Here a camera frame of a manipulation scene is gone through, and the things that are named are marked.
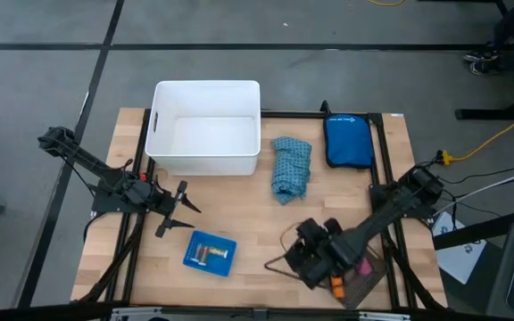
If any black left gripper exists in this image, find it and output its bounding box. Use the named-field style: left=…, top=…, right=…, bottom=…
left=148, top=180, right=203, bottom=239

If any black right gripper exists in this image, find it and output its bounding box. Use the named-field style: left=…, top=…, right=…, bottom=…
left=283, top=217, right=365, bottom=290

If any pink bandage roll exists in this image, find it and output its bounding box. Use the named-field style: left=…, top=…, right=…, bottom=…
left=357, top=257, right=374, bottom=277

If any grey mesh zip pouch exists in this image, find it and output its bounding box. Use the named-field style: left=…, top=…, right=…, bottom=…
left=330, top=247, right=390, bottom=311

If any white perforated storage bin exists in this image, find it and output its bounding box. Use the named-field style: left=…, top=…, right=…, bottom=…
left=144, top=79, right=261, bottom=177

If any teal patterned cloth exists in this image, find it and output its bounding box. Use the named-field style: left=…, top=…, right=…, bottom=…
left=270, top=136, right=313, bottom=206

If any blue plastic slotted basket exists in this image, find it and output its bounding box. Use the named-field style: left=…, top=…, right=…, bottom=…
left=181, top=230, right=238, bottom=278

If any blue first aid pouch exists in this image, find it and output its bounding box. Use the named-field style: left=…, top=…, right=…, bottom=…
left=322, top=113, right=376, bottom=169

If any white flat box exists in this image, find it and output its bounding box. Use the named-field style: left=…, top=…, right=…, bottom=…
left=430, top=211, right=488, bottom=285

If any black desk foot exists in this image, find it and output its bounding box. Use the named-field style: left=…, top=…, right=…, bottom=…
left=455, top=84, right=514, bottom=121

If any person's shoe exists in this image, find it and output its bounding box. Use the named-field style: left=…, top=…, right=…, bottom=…
left=463, top=47, right=500, bottom=63
left=469, top=60, right=507, bottom=76

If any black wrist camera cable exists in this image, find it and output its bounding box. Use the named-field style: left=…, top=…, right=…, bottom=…
left=263, top=221, right=311, bottom=282

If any black aluminium table frame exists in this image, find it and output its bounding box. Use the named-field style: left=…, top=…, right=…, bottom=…
left=72, top=101, right=448, bottom=313

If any grey power cable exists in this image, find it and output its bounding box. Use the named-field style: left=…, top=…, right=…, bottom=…
left=433, top=162, right=514, bottom=218

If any yellow extension cable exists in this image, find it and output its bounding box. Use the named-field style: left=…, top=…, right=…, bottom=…
left=437, top=106, right=514, bottom=167

